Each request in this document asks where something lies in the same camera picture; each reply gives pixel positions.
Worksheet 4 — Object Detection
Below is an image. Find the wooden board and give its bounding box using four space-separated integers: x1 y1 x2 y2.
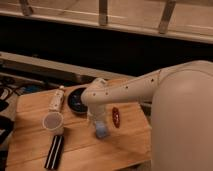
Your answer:
6 90 151 171

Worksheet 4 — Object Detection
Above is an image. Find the red chili pepper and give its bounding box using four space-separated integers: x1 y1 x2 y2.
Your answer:
112 107 120 128

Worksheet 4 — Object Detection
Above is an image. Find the translucent plastic cup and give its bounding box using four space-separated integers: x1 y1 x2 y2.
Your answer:
42 112 64 135

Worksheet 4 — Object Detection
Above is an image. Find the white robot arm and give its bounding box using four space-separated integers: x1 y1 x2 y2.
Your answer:
81 60 213 171

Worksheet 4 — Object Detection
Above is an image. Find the black ceramic bowl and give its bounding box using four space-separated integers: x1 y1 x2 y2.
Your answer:
67 87 88 115

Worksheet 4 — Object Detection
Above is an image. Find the metal rail frame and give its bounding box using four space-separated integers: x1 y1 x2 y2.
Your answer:
0 0 213 44

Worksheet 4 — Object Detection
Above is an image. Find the white bottle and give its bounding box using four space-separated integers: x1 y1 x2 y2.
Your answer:
49 86 65 112

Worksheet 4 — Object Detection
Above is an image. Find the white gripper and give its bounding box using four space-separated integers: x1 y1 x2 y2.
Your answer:
87 105 109 133

